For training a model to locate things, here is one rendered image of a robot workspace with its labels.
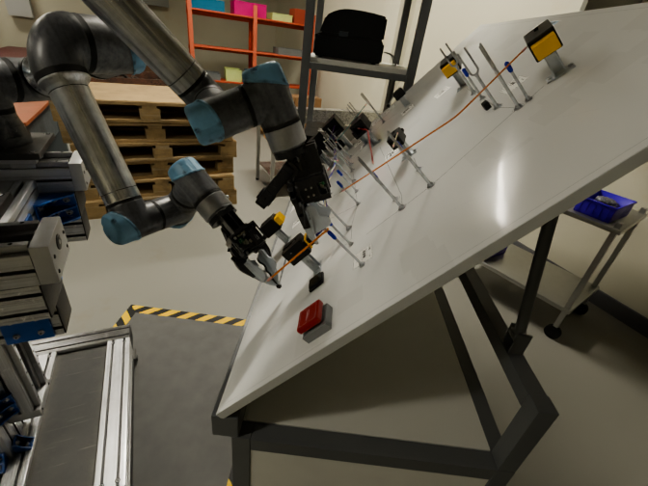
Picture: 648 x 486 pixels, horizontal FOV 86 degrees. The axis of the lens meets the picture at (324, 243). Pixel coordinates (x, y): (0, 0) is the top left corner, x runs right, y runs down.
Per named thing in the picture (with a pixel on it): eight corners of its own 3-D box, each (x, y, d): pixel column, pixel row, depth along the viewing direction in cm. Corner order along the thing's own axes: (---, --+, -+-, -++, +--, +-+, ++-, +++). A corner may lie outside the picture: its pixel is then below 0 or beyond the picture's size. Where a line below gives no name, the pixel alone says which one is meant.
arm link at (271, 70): (232, 75, 65) (274, 61, 66) (256, 133, 69) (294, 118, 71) (238, 71, 58) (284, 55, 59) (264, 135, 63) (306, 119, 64)
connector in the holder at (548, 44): (559, 43, 58) (553, 30, 57) (561, 46, 57) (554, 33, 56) (537, 59, 60) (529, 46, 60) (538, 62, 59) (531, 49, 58)
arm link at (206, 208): (195, 214, 83) (223, 197, 87) (207, 229, 83) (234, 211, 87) (196, 202, 77) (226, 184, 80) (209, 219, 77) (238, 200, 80)
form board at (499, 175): (296, 194, 170) (293, 191, 170) (483, 28, 132) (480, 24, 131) (222, 419, 68) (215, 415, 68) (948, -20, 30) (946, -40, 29)
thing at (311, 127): (299, 148, 169) (301, 134, 166) (307, 131, 200) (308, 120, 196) (365, 156, 170) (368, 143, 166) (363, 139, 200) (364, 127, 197)
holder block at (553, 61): (565, 51, 68) (544, 11, 65) (578, 68, 60) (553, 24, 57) (540, 67, 70) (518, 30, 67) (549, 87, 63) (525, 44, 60)
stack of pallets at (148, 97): (215, 173, 416) (212, 88, 368) (238, 204, 349) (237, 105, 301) (83, 180, 353) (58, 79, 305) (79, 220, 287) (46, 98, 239)
